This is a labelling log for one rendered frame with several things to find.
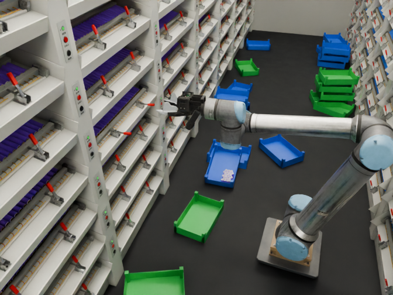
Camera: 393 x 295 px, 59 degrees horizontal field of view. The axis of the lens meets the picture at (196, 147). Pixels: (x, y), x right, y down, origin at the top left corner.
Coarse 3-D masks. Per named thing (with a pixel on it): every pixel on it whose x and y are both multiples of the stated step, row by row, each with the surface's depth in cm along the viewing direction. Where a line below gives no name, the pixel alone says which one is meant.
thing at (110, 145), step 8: (152, 88) 185; (144, 96) 183; (152, 96) 185; (136, 112) 171; (144, 112) 178; (128, 120) 165; (136, 120) 168; (120, 128) 159; (128, 128) 160; (112, 136) 153; (120, 136) 155; (104, 144) 148; (112, 144) 150; (104, 152) 145; (112, 152) 151; (104, 160) 145
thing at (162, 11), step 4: (160, 0) 183; (164, 0) 183; (168, 0) 182; (172, 0) 189; (176, 0) 191; (180, 0) 199; (184, 0) 207; (160, 4) 180; (164, 4) 182; (168, 4) 183; (172, 4) 187; (176, 4) 194; (160, 8) 176; (164, 8) 177; (168, 8) 184; (172, 8) 190; (160, 12) 173; (164, 12) 180; (160, 16) 176
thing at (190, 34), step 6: (186, 0) 223; (192, 0) 222; (186, 6) 226; (192, 6) 224; (192, 30) 234; (186, 36) 237; (192, 36) 236; (192, 60) 246; (192, 66) 249; (192, 84) 258; (192, 90) 261; (192, 132) 284
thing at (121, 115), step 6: (144, 90) 183; (138, 96) 177; (132, 102) 172; (126, 108) 167; (120, 114) 163; (126, 114) 166; (114, 120) 158; (108, 126) 154; (102, 132) 150; (108, 132) 153; (96, 138) 146; (102, 138) 149; (102, 144) 147
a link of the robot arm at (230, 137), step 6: (222, 126) 145; (240, 126) 145; (222, 132) 147; (228, 132) 145; (234, 132) 144; (240, 132) 147; (222, 138) 148; (228, 138) 146; (234, 138) 146; (240, 138) 149; (222, 144) 150; (228, 144) 147; (234, 144) 147; (240, 144) 150
